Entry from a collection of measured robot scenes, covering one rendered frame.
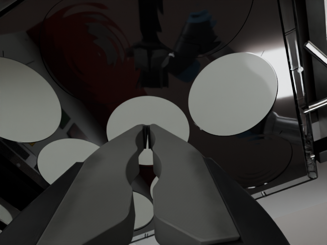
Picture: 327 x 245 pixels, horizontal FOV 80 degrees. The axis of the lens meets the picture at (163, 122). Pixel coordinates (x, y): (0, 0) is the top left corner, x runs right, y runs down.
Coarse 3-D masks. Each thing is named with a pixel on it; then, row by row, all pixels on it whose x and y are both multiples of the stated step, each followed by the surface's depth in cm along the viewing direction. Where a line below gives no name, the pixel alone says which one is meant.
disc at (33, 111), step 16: (0, 64) 19; (16, 64) 19; (0, 80) 20; (16, 80) 20; (32, 80) 20; (0, 96) 21; (16, 96) 21; (32, 96) 21; (48, 96) 21; (0, 112) 22; (16, 112) 22; (32, 112) 22; (48, 112) 22; (0, 128) 23; (16, 128) 23; (32, 128) 23; (48, 128) 23
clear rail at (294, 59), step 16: (288, 0) 17; (288, 16) 18; (288, 32) 19; (288, 48) 20; (288, 64) 21; (304, 80) 21; (304, 96) 22; (304, 112) 23; (304, 128) 25; (304, 144) 26
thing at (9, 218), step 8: (0, 160) 28; (8, 160) 28; (8, 168) 29; (16, 168) 29; (24, 176) 30; (32, 184) 31; (40, 192) 32; (0, 200) 25; (8, 200) 26; (0, 208) 25; (8, 208) 25; (16, 208) 26; (0, 216) 24; (8, 216) 25; (0, 224) 24
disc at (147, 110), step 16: (144, 96) 21; (112, 112) 22; (128, 112) 22; (144, 112) 22; (160, 112) 22; (176, 112) 23; (112, 128) 23; (128, 128) 23; (176, 128) 24; (144, 160) 26
